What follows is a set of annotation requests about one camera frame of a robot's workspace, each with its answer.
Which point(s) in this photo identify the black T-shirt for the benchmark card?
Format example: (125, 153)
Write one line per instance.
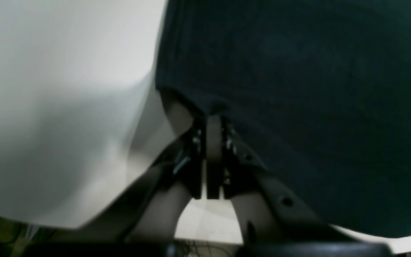
(319, 89)

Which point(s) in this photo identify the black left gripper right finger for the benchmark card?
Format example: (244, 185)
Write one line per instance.
(268, 212)

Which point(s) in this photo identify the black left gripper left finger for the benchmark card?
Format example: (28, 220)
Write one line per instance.
(146, 214)

